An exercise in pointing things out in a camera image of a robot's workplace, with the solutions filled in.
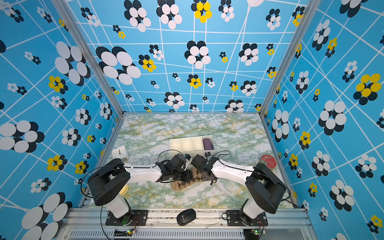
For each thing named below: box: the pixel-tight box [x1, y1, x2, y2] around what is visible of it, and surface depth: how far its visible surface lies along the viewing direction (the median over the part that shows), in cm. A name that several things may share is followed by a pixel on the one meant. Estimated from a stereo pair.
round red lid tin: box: [260, 154, 278, 171], surface depth 91 cm
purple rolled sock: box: [202, 138, 214, 151], surface depth 98 cm
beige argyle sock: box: [170, 167, 210, 191], surface depth 86 cm
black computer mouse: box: [176, 208, 197, 226], surface depth 74 cm
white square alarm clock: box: [112, 146, 130, 161], surface depth 96 cm
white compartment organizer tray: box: [169, 135, 216, 156], surface depth 103 cm
